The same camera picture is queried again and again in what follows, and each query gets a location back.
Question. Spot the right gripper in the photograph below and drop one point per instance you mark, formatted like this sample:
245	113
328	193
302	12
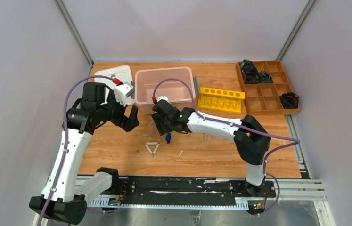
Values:
161	128

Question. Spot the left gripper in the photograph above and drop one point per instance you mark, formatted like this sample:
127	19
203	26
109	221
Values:
126	117

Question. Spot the clear syringe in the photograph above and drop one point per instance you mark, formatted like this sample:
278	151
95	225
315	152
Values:
149	135

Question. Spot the blue clip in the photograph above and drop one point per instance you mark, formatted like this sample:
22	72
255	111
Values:
168	138

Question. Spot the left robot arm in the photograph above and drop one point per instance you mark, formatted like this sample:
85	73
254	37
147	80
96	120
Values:
60	199

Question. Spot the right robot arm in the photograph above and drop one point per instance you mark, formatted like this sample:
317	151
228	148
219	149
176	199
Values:
247	134

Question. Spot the white clay triangle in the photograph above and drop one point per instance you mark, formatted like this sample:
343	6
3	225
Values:
152	147

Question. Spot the pink plastic bin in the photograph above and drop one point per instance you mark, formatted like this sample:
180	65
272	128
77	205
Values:
177	93

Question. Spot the clear acrylic tube rack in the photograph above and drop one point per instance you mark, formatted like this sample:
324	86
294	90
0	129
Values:
209	137

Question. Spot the yellow test tube rack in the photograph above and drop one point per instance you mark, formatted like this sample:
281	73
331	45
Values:
220	100

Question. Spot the white bin lid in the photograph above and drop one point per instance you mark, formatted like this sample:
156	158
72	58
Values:
123	73

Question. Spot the rolled dark tie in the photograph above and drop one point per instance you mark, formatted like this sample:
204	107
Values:
249	72

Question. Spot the wooden compartment tray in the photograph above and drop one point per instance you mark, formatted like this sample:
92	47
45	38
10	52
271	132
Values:
263	98

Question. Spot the rolled green tie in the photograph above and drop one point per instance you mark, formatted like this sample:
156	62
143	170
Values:
265	77

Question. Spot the rolled black tie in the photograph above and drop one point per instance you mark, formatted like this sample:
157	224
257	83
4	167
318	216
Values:
289	100

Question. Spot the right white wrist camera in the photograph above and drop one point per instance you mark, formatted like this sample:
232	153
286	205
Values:
163	98

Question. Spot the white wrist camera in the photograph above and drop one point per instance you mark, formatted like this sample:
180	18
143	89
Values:
124	94
163	98

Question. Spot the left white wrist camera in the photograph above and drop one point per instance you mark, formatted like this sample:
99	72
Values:
124	94

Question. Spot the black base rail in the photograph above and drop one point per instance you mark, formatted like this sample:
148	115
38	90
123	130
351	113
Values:
186	193

